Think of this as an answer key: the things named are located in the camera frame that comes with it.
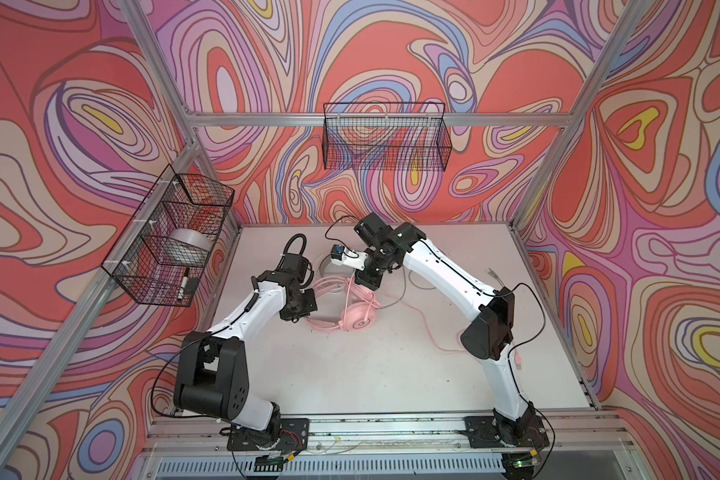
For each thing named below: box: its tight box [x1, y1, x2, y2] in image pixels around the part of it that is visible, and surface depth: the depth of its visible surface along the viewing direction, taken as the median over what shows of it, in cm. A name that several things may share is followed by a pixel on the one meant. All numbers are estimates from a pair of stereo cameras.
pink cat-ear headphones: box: [305, 275, 381, 333], surface depth 82 cm
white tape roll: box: [163, 228, 213, 266], surface depth 73 cm
